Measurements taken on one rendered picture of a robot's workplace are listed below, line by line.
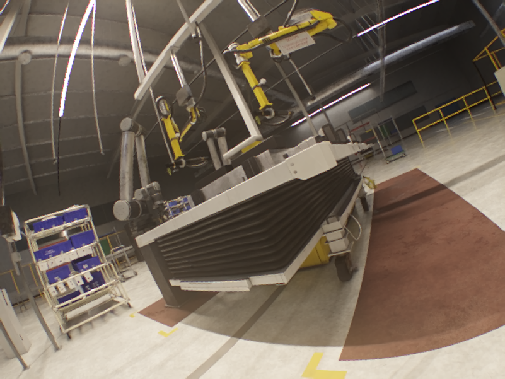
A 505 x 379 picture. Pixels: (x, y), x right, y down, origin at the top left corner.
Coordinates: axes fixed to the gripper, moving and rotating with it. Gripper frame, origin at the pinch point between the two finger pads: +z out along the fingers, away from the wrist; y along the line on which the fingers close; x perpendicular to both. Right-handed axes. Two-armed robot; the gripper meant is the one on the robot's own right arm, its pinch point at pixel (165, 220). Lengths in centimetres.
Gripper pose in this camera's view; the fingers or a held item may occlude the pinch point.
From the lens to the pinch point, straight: 207.3
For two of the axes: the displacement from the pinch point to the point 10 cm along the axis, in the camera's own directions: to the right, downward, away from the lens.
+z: 3.9, 9.2, -0.4
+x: -4.6, 1.6, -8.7
